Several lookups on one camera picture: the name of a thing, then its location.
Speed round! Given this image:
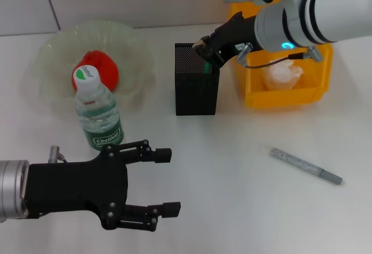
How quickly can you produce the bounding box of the black mesh pen holder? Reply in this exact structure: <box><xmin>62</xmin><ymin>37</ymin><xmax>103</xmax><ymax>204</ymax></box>
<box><xmin>174</xmin><ymin>42</ymin><xmax>220</xmax><ymax>117</ymax></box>

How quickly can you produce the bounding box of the red-orange toy orange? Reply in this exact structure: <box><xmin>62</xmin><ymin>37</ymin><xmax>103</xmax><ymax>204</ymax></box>
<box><xmin>71</xmin><ymin>49</ymin><xmax>119</xmax><ymax>94</ymax></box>

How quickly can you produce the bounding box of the clear green-label water bottle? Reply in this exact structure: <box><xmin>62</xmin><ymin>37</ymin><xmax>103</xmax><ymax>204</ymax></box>
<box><xmin>72</xmin><ymin>65</ymin><xmax>125</xmax><ymax>152</ymax></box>

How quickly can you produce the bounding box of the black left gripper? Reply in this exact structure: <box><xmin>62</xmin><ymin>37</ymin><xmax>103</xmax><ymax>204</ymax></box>
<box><xmin>24</xmin><ymin>139</ymin><xmax>173</xmax><ymax>231</ymax></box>

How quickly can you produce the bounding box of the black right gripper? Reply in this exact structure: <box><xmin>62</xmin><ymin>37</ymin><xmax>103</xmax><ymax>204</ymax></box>
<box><xmin>196</xmin><ymin>12</ymin><xmax>261</xmax><ymax>69</ymax></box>

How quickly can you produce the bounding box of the white paper ball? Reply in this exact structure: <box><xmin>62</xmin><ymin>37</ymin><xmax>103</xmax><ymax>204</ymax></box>
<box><xmin>263</xmin><ymin>59</ymin><xmax>305</xmax><ymax>91</ymax></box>

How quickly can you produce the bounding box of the yellow plastic bin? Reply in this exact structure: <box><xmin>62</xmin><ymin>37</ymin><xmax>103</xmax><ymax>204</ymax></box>
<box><xmin>227</xmin><ymin>2</ymin><xmax>334</xmax><ymax>109</ymax></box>

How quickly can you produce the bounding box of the left gripper cable with connector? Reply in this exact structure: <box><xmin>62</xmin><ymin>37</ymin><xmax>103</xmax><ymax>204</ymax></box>
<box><xmin>48</xmin><ymin>145</ymin><xmax>68</xmax><ymax>164</ymax></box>

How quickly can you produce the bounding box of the grey marker pen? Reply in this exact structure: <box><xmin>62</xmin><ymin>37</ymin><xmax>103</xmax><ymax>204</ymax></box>
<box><xmin>270</xmin><ymin>147</ymin><xmax>343</xmax><ymax>185</ymax></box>

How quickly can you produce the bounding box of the pale green glass fruit plate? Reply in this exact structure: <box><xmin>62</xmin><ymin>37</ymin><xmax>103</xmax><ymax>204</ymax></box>
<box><xmin>30</xmin><ymin>20</ymin><xmax>158</xmax><ymax>112</ymax></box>

